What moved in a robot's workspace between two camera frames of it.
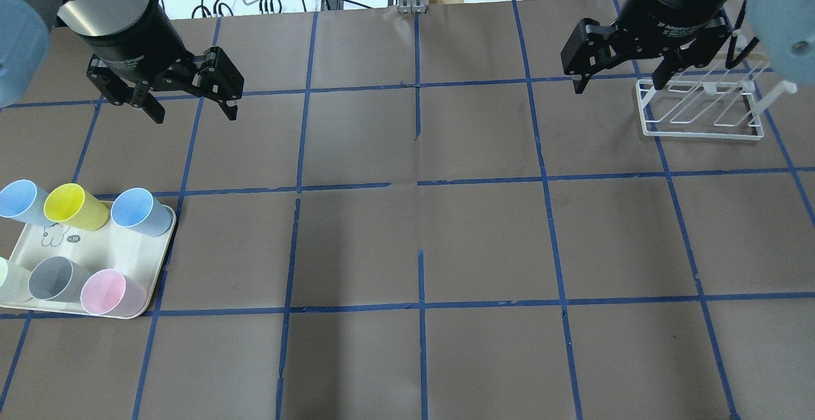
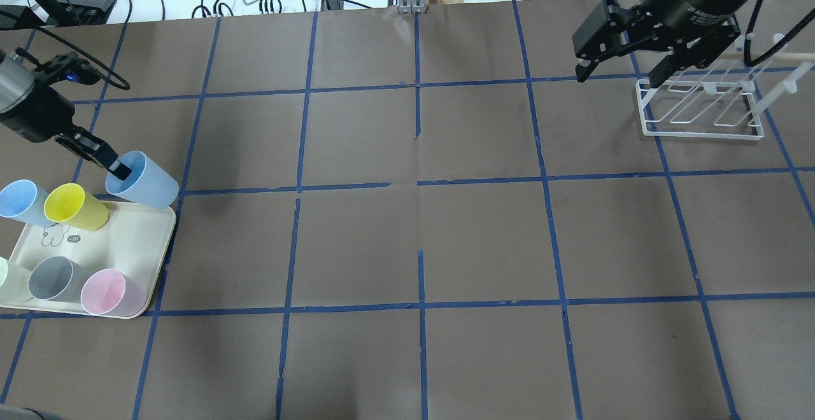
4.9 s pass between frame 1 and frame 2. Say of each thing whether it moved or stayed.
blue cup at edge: stayed
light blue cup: moved
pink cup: stayed
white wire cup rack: stayed
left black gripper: moved
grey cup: stayed
